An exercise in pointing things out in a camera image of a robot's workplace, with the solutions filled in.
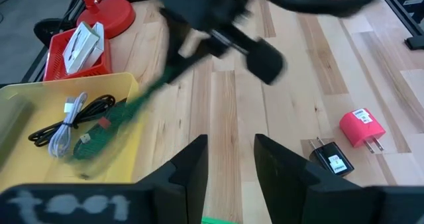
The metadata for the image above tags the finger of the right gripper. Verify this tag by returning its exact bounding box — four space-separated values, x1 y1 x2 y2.
167 48 219 84
164 10 182 81

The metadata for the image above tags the white printed cardboard box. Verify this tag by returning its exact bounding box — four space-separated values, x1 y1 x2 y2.
82 21 105 69
62 21 101 75

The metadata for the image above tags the black aluminium table frame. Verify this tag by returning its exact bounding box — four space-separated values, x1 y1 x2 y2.
19 0 424 85

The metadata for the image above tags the red plastic basket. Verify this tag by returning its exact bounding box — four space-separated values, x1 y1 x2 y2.
42 27 113 82

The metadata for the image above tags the black wall charger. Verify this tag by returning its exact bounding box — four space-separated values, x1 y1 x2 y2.
307 137 355 178

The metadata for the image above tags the yellow plastic bin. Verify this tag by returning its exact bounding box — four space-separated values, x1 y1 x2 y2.
0 72 140 192

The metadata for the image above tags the green black braided cable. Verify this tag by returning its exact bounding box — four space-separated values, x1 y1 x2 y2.
72 68 180 162

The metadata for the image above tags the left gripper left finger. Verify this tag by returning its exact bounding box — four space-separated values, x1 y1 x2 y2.
137 134 209 224

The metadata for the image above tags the pink wall charger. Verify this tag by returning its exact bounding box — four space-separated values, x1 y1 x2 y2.
339 107 387 154

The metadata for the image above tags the green plastic basket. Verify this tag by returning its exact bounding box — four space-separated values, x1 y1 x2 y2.
201 216 239 224

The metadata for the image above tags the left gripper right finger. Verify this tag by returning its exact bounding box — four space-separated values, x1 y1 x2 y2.
254 133 365 224

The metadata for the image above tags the white cable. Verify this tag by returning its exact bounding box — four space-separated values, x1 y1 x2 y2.
48 91 89 158

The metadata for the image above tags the red desk lamp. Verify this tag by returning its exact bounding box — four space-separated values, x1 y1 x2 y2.
67 0 136 40

